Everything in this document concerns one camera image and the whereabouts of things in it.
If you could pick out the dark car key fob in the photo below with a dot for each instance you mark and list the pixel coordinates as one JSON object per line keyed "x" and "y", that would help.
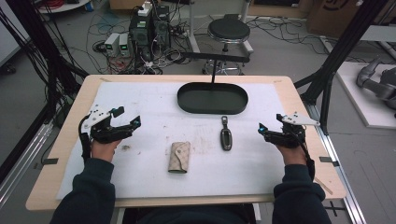
{"x": 226, "y": 138}

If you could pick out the beige quilted key pouch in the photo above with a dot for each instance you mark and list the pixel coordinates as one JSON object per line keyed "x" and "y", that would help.
{"x": 180, "y": 158}

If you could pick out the white board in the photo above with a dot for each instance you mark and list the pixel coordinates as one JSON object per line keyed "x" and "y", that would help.
{"x": 367, "y": 109}

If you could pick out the person's right hand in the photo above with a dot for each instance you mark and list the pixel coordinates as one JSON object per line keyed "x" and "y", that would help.
{"x": 294, "y": 155}

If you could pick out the black oval tray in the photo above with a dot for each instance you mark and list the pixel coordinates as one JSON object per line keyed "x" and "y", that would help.
{"x": 211, "y": 101}

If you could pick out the grey power supply unit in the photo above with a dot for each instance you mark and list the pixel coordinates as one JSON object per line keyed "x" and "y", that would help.
{"x": 124, "y": 45}
{"x": 111, "y": 43}

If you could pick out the black computer tower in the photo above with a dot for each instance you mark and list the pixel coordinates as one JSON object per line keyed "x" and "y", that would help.
{"x": 140, "y": 34}
{"x": 162, "y": 28}

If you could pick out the white power strip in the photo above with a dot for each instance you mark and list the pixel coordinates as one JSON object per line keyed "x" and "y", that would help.
{"x": 144, "y": 9}

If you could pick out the person's lap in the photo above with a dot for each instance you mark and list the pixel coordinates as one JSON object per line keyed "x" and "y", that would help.
{"x": 190, "y": 216}

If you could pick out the black tape strip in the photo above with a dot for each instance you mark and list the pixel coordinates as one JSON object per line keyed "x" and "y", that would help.
{"x": 49, "y": 161}
{"x": 328, "y": 160}

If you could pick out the black T-shaped stand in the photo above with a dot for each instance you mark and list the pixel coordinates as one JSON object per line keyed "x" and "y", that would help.
{"x": 214, "y": 57}

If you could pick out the person's left hand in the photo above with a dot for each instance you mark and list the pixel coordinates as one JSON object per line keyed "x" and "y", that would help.
{"x": 102, "y": 151}

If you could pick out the black round stool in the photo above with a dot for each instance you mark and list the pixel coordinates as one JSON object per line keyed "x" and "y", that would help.
{"x": 229, "y": 30}

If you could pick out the black metal frame post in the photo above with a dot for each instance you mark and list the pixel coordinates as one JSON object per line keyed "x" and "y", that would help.
{"x": 339, "y": 49}

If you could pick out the white table mat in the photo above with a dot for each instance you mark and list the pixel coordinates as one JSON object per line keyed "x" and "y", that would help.
{"x": 155, "y": 102}

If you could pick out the aluminium rail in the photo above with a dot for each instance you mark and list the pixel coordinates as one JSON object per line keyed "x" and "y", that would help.
{"x": 339, "y": 174}
{"x": 21, "y": 161}

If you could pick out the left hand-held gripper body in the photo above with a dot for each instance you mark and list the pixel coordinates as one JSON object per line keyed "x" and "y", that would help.
{"x": 99, "y": 116}

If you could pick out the cardboard box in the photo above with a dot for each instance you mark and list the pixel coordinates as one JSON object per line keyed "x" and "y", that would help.
{"x": 336, "y": 15}

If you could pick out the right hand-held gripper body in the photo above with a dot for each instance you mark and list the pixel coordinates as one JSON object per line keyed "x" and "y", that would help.
{"x": 288, "y": 138}

